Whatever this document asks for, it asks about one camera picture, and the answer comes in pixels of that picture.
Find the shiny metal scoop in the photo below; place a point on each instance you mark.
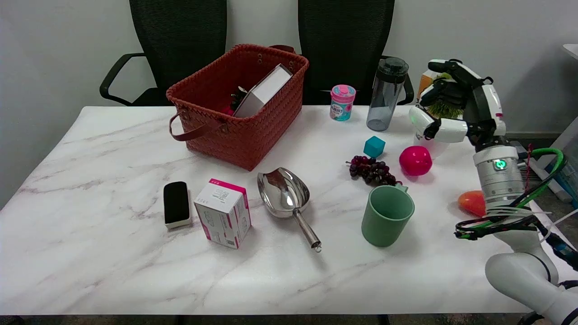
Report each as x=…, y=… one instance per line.
x=282, y=192

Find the green mug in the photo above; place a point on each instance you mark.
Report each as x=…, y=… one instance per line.
x=384, y=228

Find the pink toy apple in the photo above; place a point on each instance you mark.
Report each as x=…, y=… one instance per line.
x=414, y=161

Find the teal jar with pink lid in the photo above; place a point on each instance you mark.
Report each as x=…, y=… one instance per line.
x=342, y=106

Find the grey white flat box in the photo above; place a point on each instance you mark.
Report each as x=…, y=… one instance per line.
x=266, y=90

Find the white side desk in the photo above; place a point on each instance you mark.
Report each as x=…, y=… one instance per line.
x=562, y=142

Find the dark small item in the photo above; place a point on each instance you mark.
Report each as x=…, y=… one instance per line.
x=238, y=97

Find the green topiary in white pot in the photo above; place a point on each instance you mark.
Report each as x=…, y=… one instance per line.
x=445, y=110

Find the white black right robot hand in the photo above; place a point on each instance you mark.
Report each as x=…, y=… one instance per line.
x=485, y=106

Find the purple toy grape bunch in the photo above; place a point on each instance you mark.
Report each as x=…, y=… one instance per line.
x=372, y=171

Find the orange pink toy mango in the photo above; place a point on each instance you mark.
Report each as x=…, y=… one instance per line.
x=472, y=203

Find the black whiteboard eraser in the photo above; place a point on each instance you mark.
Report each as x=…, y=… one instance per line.
x=176, y=203

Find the pink small item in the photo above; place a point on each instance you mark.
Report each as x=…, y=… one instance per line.
x=228, y=111

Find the pink white cardboard box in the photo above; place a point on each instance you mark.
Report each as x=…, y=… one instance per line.
x=221, y=212

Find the red woven basket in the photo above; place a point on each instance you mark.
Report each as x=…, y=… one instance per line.
x=253, y=135

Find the orange white carton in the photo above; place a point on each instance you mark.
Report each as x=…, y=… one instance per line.
x=424, y=83

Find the black mesh office chair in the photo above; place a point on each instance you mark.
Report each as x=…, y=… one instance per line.
x=345, y=40
x=178, y=40

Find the teal cube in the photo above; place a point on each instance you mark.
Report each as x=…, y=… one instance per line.
x=374, y=147

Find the grey transparent water bottle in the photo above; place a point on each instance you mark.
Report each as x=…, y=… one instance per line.
x=384, y=99

